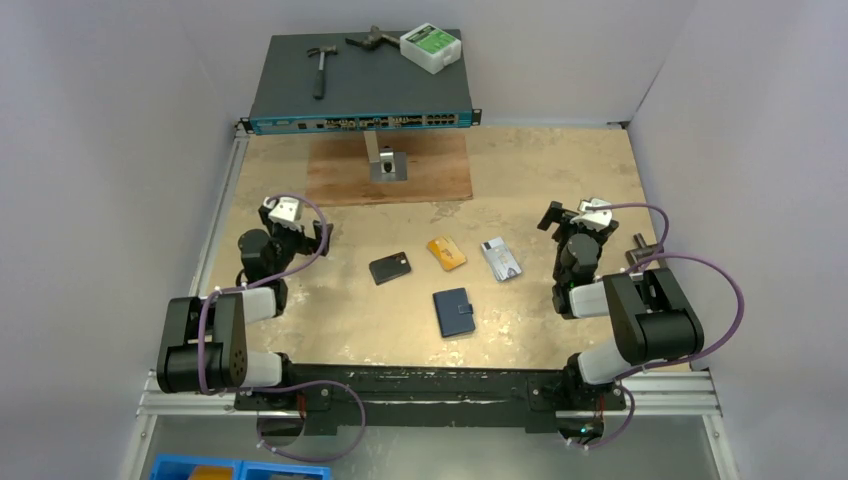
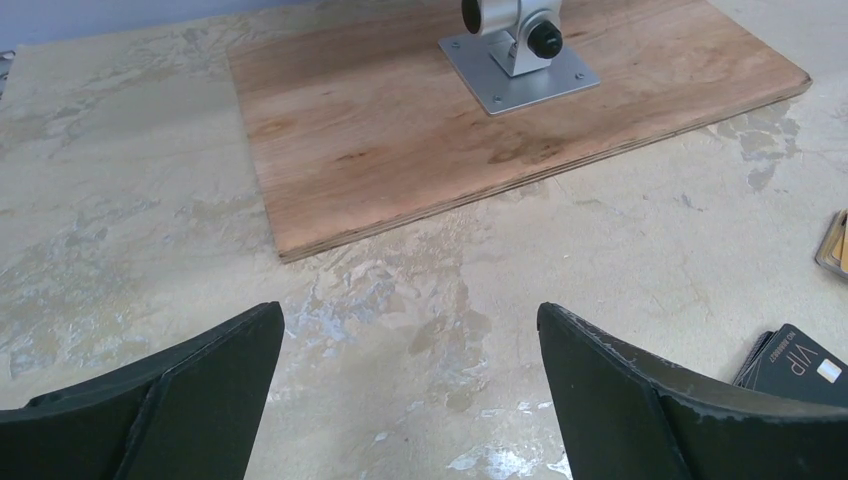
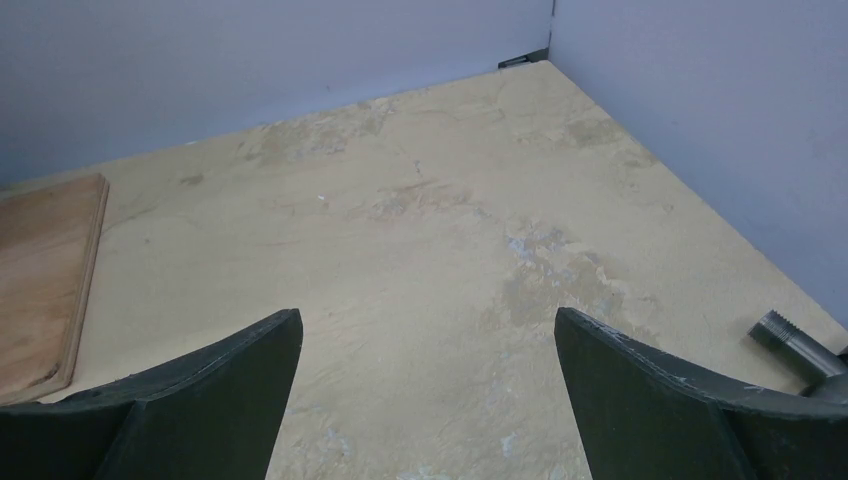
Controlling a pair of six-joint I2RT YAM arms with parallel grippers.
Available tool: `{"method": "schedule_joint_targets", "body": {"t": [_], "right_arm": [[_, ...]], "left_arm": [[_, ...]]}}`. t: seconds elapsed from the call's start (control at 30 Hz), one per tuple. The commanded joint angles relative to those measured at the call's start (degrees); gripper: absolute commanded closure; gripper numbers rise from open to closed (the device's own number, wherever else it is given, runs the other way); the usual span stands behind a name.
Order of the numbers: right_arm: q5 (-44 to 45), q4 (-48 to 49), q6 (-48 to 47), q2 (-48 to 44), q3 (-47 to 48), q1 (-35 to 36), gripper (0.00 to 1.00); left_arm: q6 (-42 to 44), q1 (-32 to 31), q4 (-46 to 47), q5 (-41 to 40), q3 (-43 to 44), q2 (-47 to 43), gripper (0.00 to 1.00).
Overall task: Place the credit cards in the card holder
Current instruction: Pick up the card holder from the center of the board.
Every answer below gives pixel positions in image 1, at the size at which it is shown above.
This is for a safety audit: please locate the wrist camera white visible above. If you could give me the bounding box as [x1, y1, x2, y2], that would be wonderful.
[262, 196, 303, 229]
[570, 197, 612, 231]

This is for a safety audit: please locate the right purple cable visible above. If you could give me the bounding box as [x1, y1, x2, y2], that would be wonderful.
[582, 202, 747, 382]

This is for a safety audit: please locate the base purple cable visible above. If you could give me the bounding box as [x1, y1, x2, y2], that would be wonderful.
[255, 379, 368, 465]

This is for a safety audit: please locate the blue network switch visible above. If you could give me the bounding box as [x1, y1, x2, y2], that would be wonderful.
[240, 33, 482, 135]

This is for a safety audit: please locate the white green electrical box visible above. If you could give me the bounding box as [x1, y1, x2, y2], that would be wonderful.
[399, 23, 462, 75]

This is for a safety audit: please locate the metal door handle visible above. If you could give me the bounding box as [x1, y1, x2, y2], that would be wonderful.
[625, 233, 657, 266]

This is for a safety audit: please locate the small black hammer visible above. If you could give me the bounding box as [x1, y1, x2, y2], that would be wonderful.
[307, 45, 338, 100]

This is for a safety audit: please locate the dark metal tool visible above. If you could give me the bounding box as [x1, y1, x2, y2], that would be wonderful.
[345, 25, 400, 51]

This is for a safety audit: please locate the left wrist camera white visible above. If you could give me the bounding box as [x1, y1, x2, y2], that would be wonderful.
[262, 196, 303, 229]

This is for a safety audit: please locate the brown wooden board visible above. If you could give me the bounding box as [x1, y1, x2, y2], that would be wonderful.
[306, 133, 473, 207]

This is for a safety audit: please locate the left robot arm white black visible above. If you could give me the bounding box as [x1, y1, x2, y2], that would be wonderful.
[156, 194, 333, 409]

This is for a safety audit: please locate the black credit card stack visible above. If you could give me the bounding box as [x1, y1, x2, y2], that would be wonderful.
[369, 252, 412, 285]

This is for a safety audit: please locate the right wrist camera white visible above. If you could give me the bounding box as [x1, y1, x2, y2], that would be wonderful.
[570, 197, 612, 231]

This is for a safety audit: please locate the metal stand bracket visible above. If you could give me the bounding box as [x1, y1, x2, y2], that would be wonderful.
[363, 131, 408, 183]

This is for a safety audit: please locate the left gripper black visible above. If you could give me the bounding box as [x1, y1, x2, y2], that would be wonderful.
[258, 209, 330, 279]

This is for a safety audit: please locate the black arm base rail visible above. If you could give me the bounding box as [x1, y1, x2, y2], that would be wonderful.
[235, 363, 626, 435]

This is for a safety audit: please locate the aluminium frame rail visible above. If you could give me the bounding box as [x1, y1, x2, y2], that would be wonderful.
[136, 371, 722, 417]

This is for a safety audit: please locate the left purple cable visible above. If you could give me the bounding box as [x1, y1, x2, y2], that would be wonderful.
[197, 193, 331, 396]

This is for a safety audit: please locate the blue plastic bin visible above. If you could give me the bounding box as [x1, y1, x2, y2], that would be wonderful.
[148, 454, 333, 480]

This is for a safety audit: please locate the blue leather card holder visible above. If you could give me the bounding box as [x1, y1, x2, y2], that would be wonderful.
[432, 288, 475, 338]

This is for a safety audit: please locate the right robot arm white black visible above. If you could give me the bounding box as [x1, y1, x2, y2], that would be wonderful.
[537, 198, 704, 407]

